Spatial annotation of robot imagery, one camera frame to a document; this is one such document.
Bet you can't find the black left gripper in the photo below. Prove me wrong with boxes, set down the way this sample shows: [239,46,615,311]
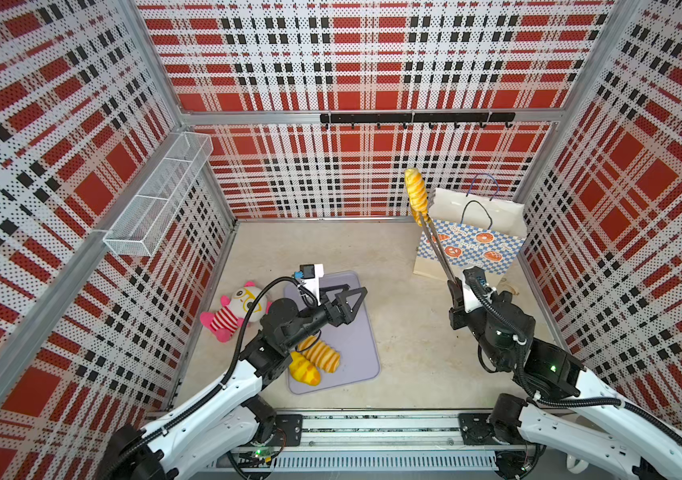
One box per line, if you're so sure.
[283,282,367,351]

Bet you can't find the ridged long bread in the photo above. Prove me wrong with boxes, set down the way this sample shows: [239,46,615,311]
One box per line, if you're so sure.
[296,336,341,373]
[404,168,429,226]

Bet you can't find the steel tongs red handle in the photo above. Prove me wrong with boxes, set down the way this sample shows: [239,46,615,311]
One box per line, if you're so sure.
[416,211,455,283]

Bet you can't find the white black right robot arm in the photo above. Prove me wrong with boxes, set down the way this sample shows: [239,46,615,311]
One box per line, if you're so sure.
[447,267,682,479]

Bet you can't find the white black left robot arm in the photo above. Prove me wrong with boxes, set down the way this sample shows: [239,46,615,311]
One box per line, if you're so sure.
[96,278,367,479]

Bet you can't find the blue checkered paper bag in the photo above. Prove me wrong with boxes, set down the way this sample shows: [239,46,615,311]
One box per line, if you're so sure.
[413,173,527,286]

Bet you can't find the yellow orange striped bread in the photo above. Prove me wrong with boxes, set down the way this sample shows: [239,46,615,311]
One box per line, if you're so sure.
[289,351,321,386]

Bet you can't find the lavender plastic tray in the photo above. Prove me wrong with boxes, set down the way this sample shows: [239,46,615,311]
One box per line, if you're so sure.
[282,271,380,395]

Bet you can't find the pink striped plush toy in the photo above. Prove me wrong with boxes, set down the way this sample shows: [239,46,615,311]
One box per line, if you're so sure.
[200,281,272,343]

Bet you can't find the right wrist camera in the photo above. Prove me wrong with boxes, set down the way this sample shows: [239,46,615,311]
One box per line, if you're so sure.
[462,271,492,314]

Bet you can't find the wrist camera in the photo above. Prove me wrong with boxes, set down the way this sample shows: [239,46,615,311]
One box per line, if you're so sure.
[294,264,324,306]
[462,271,492,314]

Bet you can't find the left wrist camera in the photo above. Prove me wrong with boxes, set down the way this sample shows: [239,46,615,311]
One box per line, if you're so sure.
[294,264,324,306]

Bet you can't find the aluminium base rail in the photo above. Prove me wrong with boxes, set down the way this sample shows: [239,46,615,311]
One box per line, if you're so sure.
[130,409,624,480]

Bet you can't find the black wall hook rail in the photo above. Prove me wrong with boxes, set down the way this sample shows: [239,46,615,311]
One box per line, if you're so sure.
[319,111,516,126]

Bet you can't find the white wire mesh basket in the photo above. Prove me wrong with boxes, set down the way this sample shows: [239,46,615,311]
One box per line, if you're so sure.
[104,132,212,257]

